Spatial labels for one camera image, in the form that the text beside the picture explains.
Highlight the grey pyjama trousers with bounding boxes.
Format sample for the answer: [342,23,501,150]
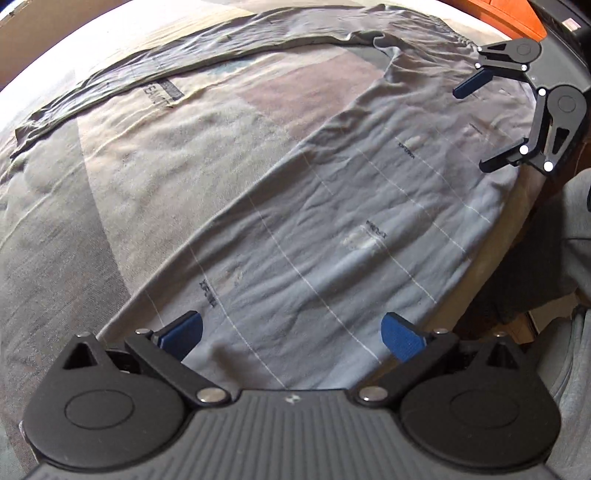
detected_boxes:
[13,3,539,393]

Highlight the orange wooden headboard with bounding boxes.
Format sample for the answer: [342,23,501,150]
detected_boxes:
[447,0,547,41]

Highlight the grey trousered leg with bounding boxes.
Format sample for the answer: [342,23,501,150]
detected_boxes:
[536,169,590,479]

